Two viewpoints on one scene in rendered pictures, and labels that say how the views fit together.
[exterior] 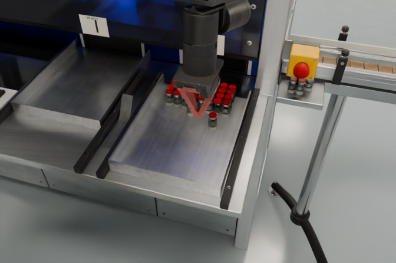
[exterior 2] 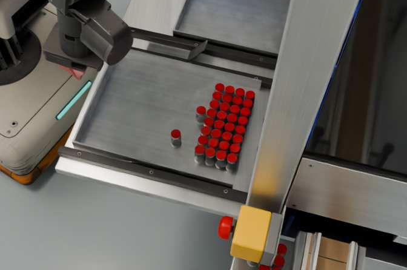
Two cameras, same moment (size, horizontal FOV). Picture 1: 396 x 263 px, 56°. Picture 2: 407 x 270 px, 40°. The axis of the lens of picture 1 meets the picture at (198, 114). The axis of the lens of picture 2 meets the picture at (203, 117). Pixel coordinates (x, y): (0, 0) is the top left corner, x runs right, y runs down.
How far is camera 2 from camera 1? 100 cm
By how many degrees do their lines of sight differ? 53
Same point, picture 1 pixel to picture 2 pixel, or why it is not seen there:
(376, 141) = not seen: outside the picture
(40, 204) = not seen: hidden behind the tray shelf
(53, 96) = not seen: outside the picture
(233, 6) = (91, 34)
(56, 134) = (168, 5)
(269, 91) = not seen: hidden behind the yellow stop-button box
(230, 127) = (177, 164)
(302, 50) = (251, 221)
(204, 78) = (57, 46)
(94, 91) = (238, 22)
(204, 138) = (158, 135)
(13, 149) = not seen: outside the picture
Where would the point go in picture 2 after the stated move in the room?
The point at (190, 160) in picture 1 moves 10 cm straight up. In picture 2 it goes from (125, 122) to (120, 97)
